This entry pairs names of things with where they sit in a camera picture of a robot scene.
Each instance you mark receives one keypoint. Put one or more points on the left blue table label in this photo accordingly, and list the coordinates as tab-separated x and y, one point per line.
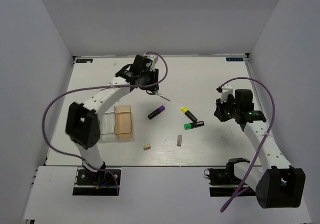
84	61

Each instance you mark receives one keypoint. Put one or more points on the clear transparent container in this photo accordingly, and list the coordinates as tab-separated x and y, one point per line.
107	128

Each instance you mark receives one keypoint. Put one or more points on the yellow capped highlighter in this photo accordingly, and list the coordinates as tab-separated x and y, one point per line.
189	114

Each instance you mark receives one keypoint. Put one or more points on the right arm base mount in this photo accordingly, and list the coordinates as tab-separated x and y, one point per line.
221	184

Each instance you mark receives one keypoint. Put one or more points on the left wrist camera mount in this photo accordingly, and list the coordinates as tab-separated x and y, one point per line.
152	59

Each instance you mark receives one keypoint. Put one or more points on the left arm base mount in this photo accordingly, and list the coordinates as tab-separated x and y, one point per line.
102	185

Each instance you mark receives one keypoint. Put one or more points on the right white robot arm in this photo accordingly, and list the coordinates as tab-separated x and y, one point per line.
277	184

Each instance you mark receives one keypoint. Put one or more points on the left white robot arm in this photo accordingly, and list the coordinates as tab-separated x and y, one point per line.
83	119

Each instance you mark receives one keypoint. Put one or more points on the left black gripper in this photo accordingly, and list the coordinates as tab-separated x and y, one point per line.
154	76

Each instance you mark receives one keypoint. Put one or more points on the blue table label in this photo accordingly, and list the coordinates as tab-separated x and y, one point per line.
234	59
84	61

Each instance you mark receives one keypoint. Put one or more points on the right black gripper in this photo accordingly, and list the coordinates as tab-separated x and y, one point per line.
218	112

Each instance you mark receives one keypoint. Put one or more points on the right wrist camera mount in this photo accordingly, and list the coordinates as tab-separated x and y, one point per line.
224	92

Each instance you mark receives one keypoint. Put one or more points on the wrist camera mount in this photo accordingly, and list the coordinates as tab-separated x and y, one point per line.
152	59
224	92

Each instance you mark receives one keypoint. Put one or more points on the purple capped highlighter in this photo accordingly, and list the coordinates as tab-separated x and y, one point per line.
156	112

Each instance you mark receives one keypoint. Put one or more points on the green capped highlighter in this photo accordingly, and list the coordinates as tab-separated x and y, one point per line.
193	125

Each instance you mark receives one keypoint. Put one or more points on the grey white eraser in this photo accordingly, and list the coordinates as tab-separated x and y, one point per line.
179	141

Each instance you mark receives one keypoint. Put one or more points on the right blue table label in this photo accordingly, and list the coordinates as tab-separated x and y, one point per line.
234	59

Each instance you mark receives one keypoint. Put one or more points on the black handled scissors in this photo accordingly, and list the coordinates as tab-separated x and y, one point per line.
149	92

